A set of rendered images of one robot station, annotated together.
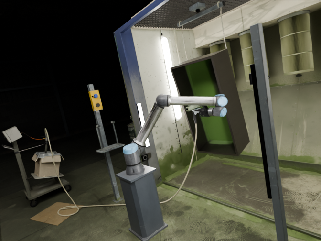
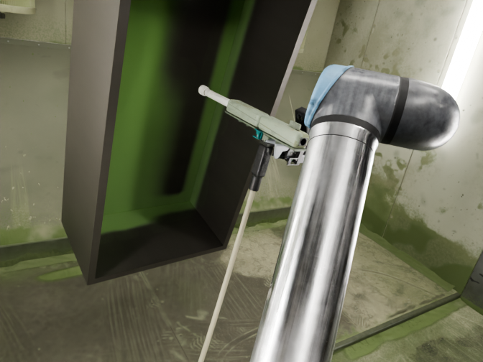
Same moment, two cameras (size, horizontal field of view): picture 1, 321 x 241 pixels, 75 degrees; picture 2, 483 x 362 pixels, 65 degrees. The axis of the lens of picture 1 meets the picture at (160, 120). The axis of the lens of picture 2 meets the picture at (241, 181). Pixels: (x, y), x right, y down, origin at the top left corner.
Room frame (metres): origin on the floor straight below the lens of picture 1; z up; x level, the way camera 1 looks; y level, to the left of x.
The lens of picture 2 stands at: (2.31, 0.63, 1.39)
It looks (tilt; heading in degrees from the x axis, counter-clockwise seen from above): 22 degrees down; 272
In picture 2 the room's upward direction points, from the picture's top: 10 degrees clockwise
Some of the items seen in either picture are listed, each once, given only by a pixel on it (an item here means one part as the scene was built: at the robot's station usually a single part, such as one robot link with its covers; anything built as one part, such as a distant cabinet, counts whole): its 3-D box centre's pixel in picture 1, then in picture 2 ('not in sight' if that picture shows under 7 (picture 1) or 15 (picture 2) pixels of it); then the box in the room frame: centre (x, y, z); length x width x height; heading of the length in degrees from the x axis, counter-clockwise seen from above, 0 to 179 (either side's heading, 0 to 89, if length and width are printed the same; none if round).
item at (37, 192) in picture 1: (36, 161); not in sight; (3.45, 2.17, 0.64); 0.73 x 0.50 x 1.27; 129
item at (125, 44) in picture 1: (139, 112); not in sight; (3.04, 0.28, 1.14); 0.18 x 0.18 x 2.29; 38
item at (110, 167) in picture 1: (104, 144); not in sight; (2.81, 0.81, 0.82); 0.06 x 0.06 x 1.64; 38
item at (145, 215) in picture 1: (142, 200); not in sight; (2.05, 0.35, 0.32); 0.31 x 0.31 x 0.64; 38
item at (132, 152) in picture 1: (131, 153); not in sight; (2.06, 0.35, 0.83); 0.17 x 0.15 x 0.18; 171
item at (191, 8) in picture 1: (197, 7); not in sight; (2.66, -0.69, 2.27); 0.14 x 0.14 x 0.05; 38
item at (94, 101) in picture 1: (95, 100); not in sight; (2.77, 0.77, 1.42); 0.12 x 0.06 x 0.26; 128
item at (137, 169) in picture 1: (134, 167); not in sight; (2.05, 0.35, 0.69); 0.19 x 0.19 x 0.10
